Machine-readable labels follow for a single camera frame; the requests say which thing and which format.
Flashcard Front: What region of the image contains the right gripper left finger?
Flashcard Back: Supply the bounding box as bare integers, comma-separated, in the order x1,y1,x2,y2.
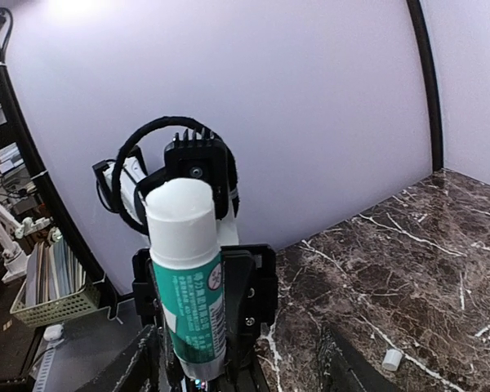
79,324,163,392

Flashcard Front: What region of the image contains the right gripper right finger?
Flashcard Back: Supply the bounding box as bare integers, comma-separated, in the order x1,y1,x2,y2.
317,326,400,392

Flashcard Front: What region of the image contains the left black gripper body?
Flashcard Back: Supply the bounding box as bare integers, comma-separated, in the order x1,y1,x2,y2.
132,244,278,364

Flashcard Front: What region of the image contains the small grey glue cap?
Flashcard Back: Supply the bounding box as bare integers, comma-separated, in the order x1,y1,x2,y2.
381,348,403,372

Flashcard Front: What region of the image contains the green white glue stick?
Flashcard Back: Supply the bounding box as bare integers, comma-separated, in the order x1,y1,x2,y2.
145,178,225,381

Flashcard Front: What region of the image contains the green perforated basket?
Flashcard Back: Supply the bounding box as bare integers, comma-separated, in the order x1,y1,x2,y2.
10,279,100,328

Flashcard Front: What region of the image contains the light blue slotted cable duct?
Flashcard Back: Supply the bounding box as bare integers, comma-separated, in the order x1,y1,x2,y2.
32,339,64,392

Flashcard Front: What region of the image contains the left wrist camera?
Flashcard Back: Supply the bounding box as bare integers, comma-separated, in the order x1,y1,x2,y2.
92,116,239,246

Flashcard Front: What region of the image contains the left black corner post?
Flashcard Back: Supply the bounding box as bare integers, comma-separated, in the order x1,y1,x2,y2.
406,0,444,172

